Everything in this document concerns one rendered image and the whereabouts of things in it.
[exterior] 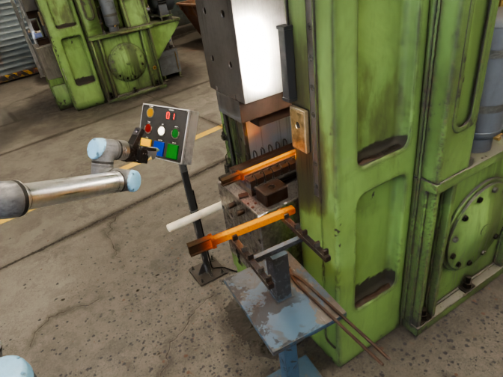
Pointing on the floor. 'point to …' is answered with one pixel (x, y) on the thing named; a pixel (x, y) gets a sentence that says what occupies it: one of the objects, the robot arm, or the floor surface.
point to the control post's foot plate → (207, 272)
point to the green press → (103, 48)
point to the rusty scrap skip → (190, 12)
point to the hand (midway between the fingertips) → (157, 148)
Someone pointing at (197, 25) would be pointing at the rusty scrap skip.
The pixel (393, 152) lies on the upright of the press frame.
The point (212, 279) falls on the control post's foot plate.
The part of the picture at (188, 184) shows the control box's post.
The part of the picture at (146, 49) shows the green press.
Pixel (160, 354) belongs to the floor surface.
